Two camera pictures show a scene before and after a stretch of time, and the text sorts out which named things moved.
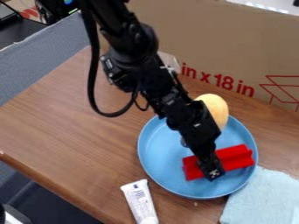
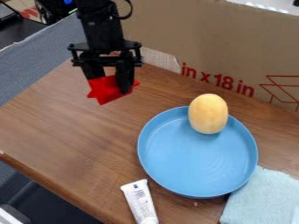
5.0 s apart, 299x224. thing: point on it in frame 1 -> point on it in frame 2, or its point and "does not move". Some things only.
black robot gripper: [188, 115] -> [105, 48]
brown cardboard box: [234, 45] does not move
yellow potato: [218, 108] does not move
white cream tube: [141, 200] does not move
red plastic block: [236, 157] -> [105, 89]
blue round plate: [160, 154] does not move
